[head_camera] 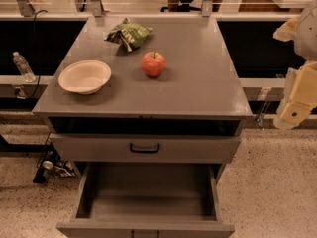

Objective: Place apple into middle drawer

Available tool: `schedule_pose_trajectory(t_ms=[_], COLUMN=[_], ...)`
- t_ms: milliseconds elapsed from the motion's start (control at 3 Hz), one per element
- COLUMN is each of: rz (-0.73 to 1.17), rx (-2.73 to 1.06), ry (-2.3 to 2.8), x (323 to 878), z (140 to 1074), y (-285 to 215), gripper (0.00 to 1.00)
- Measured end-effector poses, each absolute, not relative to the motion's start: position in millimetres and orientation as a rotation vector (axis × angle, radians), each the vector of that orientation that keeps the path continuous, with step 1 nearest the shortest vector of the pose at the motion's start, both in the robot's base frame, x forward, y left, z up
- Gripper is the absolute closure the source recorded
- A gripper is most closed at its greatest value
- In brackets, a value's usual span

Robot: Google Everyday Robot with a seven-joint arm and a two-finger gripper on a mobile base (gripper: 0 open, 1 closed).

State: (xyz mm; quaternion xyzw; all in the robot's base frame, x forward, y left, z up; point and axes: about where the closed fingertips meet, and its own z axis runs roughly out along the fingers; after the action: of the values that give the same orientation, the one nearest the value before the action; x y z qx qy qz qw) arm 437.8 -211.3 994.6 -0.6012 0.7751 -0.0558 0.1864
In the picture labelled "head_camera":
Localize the green chip bag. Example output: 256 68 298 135
104 18 152 52

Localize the grey drawer cabinet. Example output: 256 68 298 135
32 15 255 138

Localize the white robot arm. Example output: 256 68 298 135
273 0 317 129

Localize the black cable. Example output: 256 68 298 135
19 9 50 99

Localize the white paper bowl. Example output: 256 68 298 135
58 60 112 95

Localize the black drawer handle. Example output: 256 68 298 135
129 143 160 154

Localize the grey middle drawer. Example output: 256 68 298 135
50 133 240 164

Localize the black device on floor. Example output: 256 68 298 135
33 150 76 184

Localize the red apple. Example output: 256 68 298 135
141 52 166 77

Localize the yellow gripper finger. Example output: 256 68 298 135
273 16 299 42
273 61 317 129

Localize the clear plastic water bottle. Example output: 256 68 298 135
13 52 36 83

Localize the grey open bottom drawer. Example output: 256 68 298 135
56 163 235 238

